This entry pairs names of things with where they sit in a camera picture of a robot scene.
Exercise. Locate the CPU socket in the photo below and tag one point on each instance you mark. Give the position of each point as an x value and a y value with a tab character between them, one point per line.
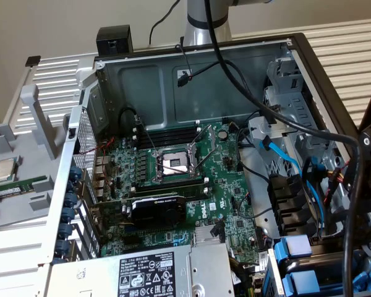
173	161

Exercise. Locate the green RAM stick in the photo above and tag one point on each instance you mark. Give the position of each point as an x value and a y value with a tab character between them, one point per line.
21	185

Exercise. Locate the metal socket cover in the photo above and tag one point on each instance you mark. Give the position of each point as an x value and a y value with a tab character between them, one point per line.
212	131

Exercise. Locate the blue disk carrier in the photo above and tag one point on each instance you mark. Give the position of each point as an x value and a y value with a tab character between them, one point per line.
303	280

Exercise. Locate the dark blue slot latch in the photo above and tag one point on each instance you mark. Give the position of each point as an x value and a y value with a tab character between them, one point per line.
76	172
68	214
65	231
70	199
72	186
62	247

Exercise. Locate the black graphics card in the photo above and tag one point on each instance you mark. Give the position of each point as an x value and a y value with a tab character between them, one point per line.
160	215

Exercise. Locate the round coin battery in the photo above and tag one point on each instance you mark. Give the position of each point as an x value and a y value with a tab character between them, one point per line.
223	135

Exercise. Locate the silver chipset heatsink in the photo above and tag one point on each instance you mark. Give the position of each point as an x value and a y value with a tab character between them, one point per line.
204	235

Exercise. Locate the open PC case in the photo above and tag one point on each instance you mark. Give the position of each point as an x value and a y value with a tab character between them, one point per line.
136	89

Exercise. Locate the metal locking lever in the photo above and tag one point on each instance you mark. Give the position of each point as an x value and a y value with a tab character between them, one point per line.
146	135
174	168

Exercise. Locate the hard drive in blue caddy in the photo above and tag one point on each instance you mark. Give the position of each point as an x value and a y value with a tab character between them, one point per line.
271	278

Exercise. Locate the silver power supply unit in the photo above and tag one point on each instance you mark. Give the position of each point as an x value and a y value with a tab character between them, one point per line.
204	269

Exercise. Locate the silver drive cage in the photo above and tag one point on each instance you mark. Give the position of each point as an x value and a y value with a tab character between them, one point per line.
296	105

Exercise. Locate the hard disk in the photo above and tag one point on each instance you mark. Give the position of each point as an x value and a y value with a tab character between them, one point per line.
292	244

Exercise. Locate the black RAM slot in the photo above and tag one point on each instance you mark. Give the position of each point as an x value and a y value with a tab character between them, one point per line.
173	185
160	131
194	193
160	139

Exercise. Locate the silver CPU chip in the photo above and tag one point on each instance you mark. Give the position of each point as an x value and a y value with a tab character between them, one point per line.
3	170

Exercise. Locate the black table corner cap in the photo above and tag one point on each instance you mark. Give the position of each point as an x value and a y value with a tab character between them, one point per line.
33	61

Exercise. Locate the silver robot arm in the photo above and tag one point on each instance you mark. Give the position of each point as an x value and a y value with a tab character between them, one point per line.
204	31

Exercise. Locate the green motherboard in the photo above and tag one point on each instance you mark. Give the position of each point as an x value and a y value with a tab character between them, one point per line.
225	185

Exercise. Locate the grey parts rack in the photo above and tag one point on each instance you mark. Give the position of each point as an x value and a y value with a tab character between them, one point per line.
21	205

